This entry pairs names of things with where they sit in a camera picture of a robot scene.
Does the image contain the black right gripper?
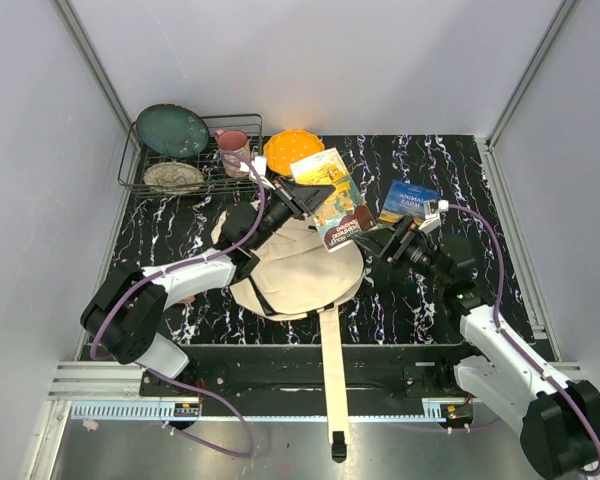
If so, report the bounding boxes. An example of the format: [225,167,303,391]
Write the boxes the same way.
[351,213,448,288]

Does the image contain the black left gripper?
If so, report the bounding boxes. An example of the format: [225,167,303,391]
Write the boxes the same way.
[249,176,335,251]

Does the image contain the yellow blue picture book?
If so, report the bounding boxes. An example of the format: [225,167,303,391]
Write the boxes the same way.
[291,148,376,252]

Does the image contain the cream canvas backpack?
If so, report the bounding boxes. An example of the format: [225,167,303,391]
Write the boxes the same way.
[230,219,364,462]

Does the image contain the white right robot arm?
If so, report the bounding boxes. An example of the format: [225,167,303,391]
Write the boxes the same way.
[354,218,600,479]

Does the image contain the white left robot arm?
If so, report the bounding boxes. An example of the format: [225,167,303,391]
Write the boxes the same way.
[80,178,335,396]

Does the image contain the blue Animal Farm book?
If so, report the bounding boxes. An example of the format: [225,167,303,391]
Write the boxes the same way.
[379,180,440,225]

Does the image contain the yellow polka dot plate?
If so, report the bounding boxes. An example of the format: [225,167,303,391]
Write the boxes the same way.
[264,130,325,176]

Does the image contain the pink ghost pattern mug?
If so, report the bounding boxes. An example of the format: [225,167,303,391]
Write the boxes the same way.
[214,129,251,178]

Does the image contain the speckled beige plate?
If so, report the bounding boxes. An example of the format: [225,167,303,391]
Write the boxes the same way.
[143,162,204,196]

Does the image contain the dark teal plate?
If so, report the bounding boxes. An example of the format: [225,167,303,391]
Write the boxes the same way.
[135,104,210,158]

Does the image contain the grey wire dish rack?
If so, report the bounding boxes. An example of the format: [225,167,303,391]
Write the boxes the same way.
[117,123,257,198]

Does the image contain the aluminium front rail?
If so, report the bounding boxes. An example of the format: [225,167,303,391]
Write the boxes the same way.
[48,360,592,401]

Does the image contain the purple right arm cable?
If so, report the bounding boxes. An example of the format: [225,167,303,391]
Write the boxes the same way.
[394,202,600,476]

